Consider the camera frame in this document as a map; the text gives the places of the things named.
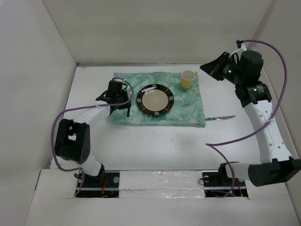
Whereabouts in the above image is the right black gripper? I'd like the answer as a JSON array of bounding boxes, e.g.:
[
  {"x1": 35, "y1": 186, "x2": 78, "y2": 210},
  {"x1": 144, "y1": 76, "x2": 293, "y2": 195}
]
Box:
[{"x1": 200, "y1": 51, "x2": 245, "y2": 86}]

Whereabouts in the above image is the yellow ceramic mug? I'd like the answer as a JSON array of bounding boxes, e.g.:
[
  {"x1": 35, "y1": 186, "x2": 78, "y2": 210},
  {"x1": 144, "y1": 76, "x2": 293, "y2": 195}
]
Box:
[{"x1": 181, "y1": 70, "x2": 198, "y2": 89}]

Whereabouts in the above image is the dark rimmed beige plate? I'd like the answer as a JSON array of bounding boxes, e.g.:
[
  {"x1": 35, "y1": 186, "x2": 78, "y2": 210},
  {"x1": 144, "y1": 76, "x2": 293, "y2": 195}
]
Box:
[{"x1": 136, "y1": 84, "x2": 174, "y2": 117}]

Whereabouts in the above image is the green patterned cloth napkin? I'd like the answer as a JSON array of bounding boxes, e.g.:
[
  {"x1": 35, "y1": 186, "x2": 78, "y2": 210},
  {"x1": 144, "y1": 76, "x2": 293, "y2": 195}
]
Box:
[{"x1": 107, "y1": 72, "x2": 206, "y2": 127}]

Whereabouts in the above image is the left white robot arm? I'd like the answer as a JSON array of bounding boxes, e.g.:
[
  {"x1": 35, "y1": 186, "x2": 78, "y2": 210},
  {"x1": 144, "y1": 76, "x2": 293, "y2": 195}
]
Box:
[{"x1": 51, "y1": 77, "x2": 134, "y2": 187}]

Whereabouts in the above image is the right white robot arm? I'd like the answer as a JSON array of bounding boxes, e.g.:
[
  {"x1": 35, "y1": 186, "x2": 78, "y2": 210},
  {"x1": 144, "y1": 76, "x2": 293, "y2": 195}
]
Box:
[{"x1": 200, "y1": 50, "x2": 301, "y2": 187}]

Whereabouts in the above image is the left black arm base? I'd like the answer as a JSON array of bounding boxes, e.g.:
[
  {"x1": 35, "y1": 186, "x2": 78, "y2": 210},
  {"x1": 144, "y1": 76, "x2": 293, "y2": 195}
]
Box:
[{"x1": 74, "y1": 166, "x2": 120, "y2": 198}]

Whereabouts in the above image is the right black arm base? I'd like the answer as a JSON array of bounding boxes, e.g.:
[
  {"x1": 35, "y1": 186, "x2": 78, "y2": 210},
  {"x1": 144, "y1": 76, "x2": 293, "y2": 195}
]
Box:
[{"x1": 198, "y1": 163, "x2": 248, "y2": 198}]

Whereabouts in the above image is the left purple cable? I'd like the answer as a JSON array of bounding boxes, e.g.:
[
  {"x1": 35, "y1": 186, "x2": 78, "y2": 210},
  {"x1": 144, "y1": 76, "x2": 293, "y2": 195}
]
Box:
[{"x1": 50, "y1": 76, "x2": 135, "y2": 196}]

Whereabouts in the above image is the green handled knife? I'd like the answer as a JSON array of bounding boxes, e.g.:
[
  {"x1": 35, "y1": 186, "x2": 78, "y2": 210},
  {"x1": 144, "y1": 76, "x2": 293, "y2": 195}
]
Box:
[{"x1": 205, "y1": 115, "x2": 236, "y2": 121}]

